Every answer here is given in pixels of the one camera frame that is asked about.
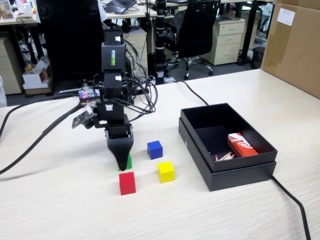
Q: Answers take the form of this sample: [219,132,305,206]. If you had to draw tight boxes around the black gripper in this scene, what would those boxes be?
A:
[91,101,135,173]

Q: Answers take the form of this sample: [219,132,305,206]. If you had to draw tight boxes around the green cube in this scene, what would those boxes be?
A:
[117,152,133,172]

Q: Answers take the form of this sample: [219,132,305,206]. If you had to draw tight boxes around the blue cube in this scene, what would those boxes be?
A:
[146,140,164,160]

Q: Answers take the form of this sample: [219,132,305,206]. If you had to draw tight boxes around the red cube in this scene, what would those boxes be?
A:
[118,171,137,196]

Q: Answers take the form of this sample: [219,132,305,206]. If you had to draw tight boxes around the yellow cube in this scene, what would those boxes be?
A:
[157,161,175,184]

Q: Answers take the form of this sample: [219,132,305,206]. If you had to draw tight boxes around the robot controller circuit board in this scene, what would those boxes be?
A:
[78,86,102,104]

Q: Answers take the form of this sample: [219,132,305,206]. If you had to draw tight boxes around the beige cabinet behind robot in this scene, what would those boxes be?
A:
[122,31,148,76]

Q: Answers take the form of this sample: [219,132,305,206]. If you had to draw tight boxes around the black pole white bands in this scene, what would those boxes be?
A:
[154,0,167,86]

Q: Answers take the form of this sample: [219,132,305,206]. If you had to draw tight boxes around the white box on floor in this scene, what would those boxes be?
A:
[22,67,50,86]

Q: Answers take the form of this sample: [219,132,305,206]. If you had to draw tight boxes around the black open box tray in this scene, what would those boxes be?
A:
[180,102,279,173]

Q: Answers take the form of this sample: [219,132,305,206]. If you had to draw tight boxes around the orange matchbox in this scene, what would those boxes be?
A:
[227,132,259,158]

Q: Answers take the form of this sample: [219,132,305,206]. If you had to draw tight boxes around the black open box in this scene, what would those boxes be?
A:
[178,117,277,192]

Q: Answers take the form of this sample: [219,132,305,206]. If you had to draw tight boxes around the large black chair back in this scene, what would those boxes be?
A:
[36,0,109,81]

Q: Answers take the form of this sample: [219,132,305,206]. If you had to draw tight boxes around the beige cabinet wide drawers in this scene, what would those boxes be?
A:
[0,37,25,96]

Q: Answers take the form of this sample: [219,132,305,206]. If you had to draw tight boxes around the black mesh office chair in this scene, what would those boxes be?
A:
[164,0,221,80]

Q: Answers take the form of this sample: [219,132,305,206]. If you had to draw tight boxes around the black laptop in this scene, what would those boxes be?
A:
[103,0,138,14]

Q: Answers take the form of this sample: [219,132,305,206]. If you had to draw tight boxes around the black trash bin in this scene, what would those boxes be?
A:
[251,46,266,70]

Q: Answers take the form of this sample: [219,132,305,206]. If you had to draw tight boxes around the framed picture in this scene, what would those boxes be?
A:
[0,3,15,21]

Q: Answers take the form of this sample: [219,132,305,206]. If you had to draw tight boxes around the large cardboard box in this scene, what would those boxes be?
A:
[259,0,320,100]

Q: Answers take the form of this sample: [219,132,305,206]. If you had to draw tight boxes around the small wrist camera board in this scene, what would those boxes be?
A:
[71,110,95,130]

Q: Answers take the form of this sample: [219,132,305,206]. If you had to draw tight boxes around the thick black looping cable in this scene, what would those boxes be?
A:
[0,92,87,176]

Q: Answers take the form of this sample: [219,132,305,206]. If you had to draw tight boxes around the beige cabinet silver handles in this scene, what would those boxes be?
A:
[201,18,246,66]

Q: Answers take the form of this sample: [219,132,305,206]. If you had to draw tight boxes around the long black table cable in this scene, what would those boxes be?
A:
[172,79,312,240]

